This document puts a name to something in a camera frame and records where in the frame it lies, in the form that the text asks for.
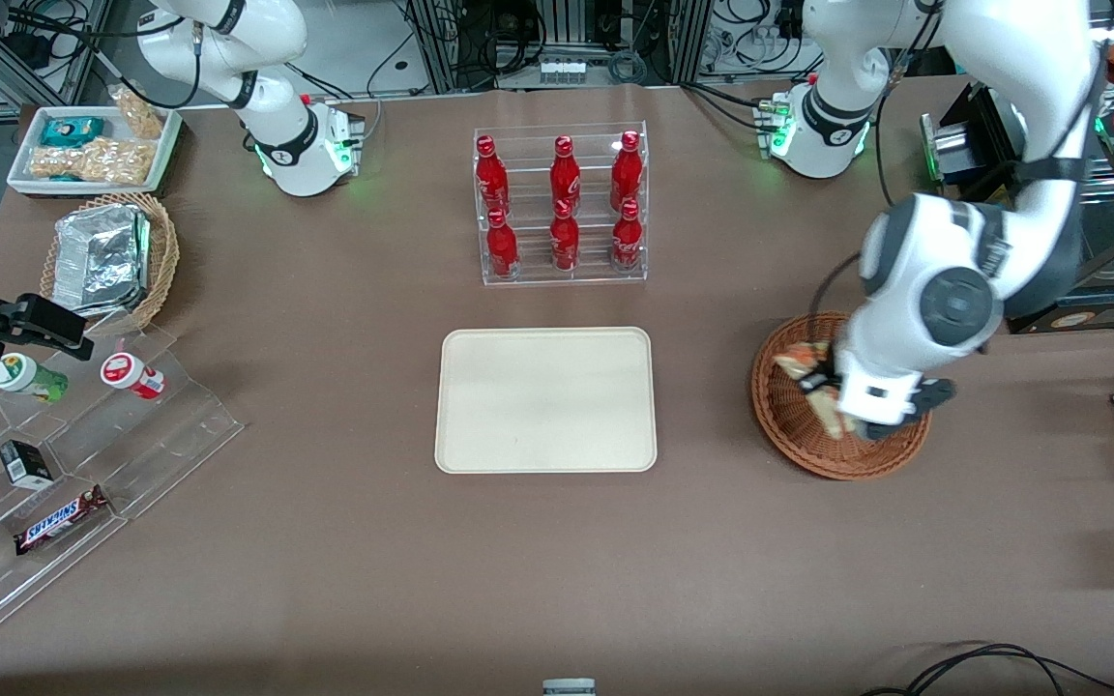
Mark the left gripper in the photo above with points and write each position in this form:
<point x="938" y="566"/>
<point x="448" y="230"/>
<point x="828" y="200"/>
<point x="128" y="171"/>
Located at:
<point x="817" y="381"/>

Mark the triangle sandwich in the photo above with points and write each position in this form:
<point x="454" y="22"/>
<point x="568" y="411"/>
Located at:
<point x="794" y="362"/>

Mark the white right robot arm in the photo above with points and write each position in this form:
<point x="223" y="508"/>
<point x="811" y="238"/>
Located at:
<point x="301" y="159"/>

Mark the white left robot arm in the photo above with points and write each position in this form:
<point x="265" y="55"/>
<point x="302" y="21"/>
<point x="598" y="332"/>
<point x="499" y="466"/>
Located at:
<point x="944" y="300"/>

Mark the brown round wicker basket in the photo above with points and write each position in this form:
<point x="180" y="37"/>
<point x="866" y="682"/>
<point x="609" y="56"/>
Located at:
<point x="808" y="445"/>

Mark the white rectangular snack tray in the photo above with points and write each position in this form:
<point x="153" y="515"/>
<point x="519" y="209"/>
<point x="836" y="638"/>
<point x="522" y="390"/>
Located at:
<point x="25" y="174"/>

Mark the light wicker basket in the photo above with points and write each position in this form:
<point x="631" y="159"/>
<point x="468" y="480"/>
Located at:
<point x="165" y="261"/>

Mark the cream plastic tray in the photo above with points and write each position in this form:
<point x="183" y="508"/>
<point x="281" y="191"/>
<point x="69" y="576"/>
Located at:
<point x="547" y="401"/>

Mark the green lidded cup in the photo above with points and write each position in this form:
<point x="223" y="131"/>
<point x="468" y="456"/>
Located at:
<point x="25" y="377"/>

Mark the silver foil snack bag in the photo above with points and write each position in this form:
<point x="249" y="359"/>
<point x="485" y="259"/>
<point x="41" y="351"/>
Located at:
<point x="98" y="256"/>

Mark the red lidded cup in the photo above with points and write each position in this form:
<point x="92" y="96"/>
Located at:
<point x="131" y="375"/>

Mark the small black carton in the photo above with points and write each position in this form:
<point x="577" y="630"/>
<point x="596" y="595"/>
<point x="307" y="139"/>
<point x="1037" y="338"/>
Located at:
<point x="27" y="464"/>

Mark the clear bag cracker snacks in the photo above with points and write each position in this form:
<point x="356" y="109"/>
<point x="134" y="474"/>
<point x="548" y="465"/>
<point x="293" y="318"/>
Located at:
<point x="93" y="162"/>

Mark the clear acrylic stepped stand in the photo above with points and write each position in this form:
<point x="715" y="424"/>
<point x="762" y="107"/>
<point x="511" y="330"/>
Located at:
<point x="170" y="435"/>

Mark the Snickers chocolate bar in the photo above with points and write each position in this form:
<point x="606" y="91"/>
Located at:
<point x="59" y="522"/>

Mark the teal snack packet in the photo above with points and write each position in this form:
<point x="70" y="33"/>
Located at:
<point x="72" y="130"/>

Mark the clear bag of peanuts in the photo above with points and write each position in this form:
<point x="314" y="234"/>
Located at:
<point x="139" y="114"/>

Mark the red cola bottle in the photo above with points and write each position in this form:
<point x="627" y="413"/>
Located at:
<point x="627" y="242"/>
<point x="565" y="242"/>
<point x="565" y="174"/>
<point x="489" y="179"/>
<point x="502" y="246"/>
<point x="626" y="169"/>

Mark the clear acrylic bottle rack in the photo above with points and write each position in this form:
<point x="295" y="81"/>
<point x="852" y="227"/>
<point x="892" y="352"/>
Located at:
<point x="530" y="275"/>

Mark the grey device top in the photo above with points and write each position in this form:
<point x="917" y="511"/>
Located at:
<point x="569" y="688"/>

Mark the white power strip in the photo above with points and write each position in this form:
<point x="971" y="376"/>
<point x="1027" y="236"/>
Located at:
<point x="562" y="70"/>

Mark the aluminium frame post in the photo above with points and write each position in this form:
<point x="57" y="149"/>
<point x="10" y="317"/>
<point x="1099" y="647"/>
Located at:
<point x="431" y="48"/>
<point x="692" y="39"/>

